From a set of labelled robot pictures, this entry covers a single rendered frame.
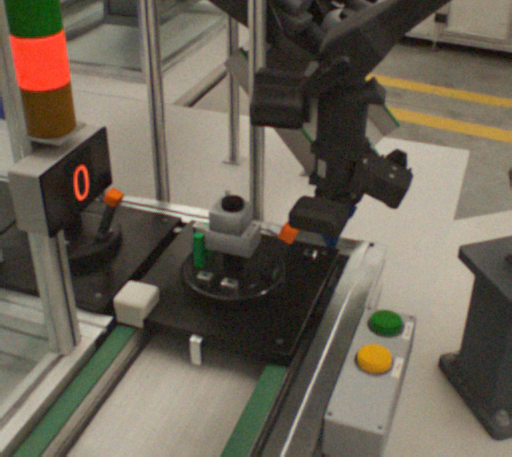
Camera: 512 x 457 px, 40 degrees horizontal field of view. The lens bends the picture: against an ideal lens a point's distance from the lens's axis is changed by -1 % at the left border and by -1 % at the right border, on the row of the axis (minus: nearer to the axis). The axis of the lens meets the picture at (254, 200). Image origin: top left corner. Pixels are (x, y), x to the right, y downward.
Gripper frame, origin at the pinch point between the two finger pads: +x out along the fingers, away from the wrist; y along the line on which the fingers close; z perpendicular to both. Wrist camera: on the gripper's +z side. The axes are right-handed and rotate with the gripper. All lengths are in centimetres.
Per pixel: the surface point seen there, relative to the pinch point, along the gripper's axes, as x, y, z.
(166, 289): 12.2, -5.9, -20.8
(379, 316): 11.7, -1.2, 7.3
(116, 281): 12.3, -6.8, -28.0
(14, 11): -29.2, -22.1, -25.3
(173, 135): 23, 58, -53
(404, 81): 107, 338, -44
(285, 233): 2.3, -1.1, -5.8
